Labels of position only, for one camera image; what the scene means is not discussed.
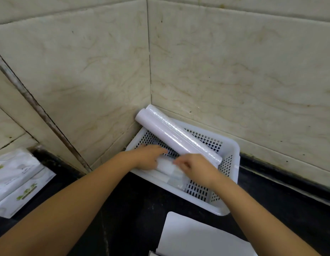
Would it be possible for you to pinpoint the person's right hand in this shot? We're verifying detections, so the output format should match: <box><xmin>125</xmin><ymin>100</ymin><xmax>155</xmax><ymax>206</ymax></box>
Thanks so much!
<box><xmin>173</xmin><ymin>154</ymin><xmax>222</xmax><ymax>188</ymax></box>

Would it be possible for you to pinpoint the white flat sheet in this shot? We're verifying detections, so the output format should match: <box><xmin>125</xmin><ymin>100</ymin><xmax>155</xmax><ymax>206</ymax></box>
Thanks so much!
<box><xmin>155</xmin><ymin>211</ymin><xmax>259</xmax><ymax>256</ymax></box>

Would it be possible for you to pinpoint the white perforated plastic basket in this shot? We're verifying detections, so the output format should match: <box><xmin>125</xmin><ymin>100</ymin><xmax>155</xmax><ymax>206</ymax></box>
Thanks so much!
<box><xmin>125</xmin><ymin>117</ymin><xmax>241</xmax><ymax>216</ymax></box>

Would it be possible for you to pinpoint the small white roll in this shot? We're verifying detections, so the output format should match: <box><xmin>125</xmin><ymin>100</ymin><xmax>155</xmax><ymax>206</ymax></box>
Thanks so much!
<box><xmin>156</xmin><ymin>156</ymin><xmax>186</xmax><ymax>177</ymax></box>

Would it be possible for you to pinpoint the person's left hand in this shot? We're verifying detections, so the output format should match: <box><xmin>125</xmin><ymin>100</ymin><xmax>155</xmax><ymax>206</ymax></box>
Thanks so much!
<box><xmin>132</xmin><ymin>145</ymin><xmax>168</xmax><ymax>171</ymax></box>

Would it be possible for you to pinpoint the clear plastic packet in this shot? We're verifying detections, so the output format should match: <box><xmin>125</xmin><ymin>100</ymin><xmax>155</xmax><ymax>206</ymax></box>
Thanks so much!
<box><xmin>139</xmin><ymin>169</ymin><xmax>191</xmax><ymax>192</ymax></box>

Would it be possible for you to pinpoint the person's right forearm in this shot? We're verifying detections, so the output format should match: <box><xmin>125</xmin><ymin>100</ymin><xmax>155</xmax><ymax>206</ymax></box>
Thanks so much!
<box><xmin>208</xmin><ymin>173</ymin><xmax>322</xmax><ymax>256</ymax></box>

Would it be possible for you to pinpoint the white tissue packet green print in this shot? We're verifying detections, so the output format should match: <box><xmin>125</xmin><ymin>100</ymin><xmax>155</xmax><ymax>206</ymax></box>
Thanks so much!
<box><xmin>0</xmin><ymin>167</ymin><xmax>57</xmax><ymax>219</ymax></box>

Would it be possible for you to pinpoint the shiny plastic-wrapped white roll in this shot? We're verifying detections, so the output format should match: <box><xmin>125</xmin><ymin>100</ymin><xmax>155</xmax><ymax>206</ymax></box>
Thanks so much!
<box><xmin>145</xmin><ymin>104</ymin><xmax>223</xmax><ymax>166</ymax></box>

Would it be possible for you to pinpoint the person's left forearm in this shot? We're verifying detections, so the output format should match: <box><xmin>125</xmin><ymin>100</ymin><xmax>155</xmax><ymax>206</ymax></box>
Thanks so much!
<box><xmin>0</xmin><ymin>151</ymin><xmax>140</xmax><ymax>256</ymax></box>

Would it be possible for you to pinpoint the matte white paper roll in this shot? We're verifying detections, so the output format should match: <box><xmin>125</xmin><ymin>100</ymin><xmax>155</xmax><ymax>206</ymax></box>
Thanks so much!
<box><xmin>135</xmin><ymin>108</ymin><xmax>219</xmax><ymax>168</ymax></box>

